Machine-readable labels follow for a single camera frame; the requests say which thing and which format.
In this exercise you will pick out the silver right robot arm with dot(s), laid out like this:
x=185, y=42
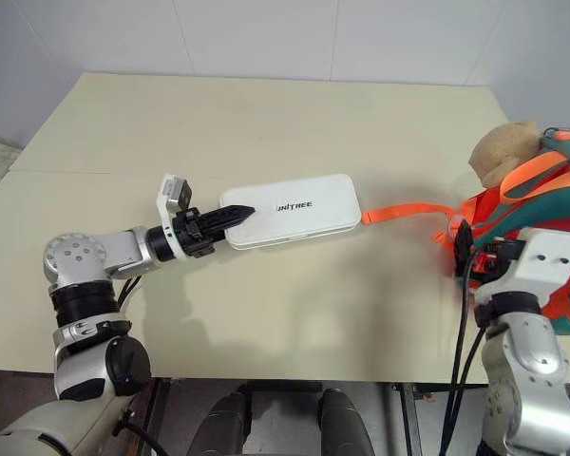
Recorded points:
x=527, y=370

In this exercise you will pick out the orange and teal backpack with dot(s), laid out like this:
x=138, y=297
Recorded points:
x=551, y=199

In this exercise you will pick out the dark rounded shape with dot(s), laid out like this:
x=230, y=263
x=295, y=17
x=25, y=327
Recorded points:
x=344, y=423
x=218, y=423

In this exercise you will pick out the white Unitree box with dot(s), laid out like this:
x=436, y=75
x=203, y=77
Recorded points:
x=294, y=214

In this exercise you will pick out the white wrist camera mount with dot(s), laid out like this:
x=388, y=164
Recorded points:
x=551, y=266
x=172, y=197

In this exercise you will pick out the tan plush toy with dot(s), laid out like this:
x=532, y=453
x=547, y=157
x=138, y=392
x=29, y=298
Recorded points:
x=499, y=147

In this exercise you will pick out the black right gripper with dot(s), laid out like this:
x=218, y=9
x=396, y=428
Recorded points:
x=496, y=261

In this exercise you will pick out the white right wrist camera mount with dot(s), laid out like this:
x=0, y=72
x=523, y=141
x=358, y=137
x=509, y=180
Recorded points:
x=551, y=266

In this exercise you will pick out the black table frame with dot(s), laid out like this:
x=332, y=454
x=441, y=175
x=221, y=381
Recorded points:
x=408, y=418

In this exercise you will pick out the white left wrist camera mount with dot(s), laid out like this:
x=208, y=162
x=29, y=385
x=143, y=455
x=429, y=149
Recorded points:
x=172, y=197

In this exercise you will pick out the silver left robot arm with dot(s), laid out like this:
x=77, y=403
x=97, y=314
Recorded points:
x=78, y=256

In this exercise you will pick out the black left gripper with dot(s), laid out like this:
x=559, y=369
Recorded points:
x=194, y=233

